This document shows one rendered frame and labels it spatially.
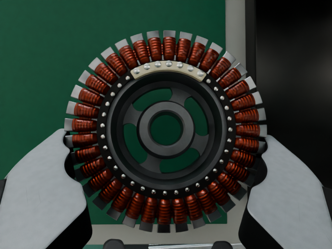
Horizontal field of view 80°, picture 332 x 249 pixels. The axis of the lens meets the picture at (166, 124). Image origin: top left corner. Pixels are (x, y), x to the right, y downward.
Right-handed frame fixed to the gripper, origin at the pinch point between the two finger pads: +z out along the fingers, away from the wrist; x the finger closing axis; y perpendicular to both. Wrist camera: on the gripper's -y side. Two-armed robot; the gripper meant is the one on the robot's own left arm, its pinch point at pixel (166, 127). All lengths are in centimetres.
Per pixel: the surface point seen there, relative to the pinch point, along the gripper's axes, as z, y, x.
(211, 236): 0.5, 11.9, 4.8
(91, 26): 10.2, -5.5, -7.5
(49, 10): 11.0, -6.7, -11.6
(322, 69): 6.5, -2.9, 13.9
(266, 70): 6.3, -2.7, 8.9
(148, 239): 0.3, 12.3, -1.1
